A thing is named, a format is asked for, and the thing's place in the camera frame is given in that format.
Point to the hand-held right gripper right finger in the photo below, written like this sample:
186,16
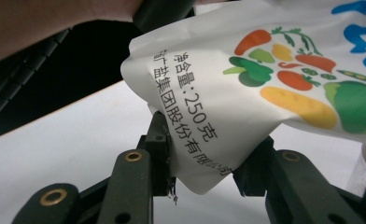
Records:
256,174

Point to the white and blue salt bag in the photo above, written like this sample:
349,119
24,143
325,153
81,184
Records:
234,102

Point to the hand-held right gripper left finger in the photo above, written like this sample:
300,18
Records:
161,161

